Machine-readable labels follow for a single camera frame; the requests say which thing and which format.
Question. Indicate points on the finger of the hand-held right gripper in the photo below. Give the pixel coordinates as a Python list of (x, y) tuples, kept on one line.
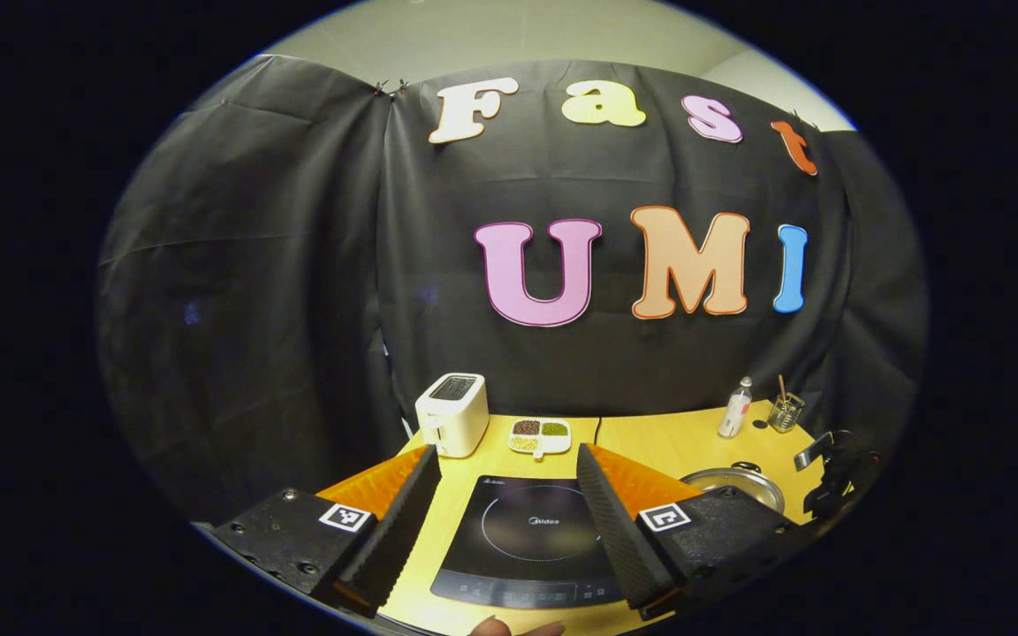
[(845, 477)]

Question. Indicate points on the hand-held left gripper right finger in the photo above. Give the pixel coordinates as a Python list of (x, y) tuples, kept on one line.
[(612, 530)]

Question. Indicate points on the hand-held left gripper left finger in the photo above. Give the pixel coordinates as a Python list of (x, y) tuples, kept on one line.
[(403, 521)]

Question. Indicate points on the black induction cooktop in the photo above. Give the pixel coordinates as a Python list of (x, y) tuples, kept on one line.
[(518, 539)]

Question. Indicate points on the glass cup with stick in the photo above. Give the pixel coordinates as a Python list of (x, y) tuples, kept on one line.
[(785, 413)]

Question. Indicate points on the white toaster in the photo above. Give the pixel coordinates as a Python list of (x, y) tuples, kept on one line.
[(453, 415)]

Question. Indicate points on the white divided dish with beans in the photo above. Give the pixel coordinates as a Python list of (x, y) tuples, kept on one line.
[(540, 436)]

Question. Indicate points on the small clear plastic bottle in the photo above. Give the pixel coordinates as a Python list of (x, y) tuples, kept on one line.
[(735, 411)]

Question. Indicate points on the black backdrop cloth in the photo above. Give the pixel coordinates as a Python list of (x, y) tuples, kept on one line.
[(244, 291)]

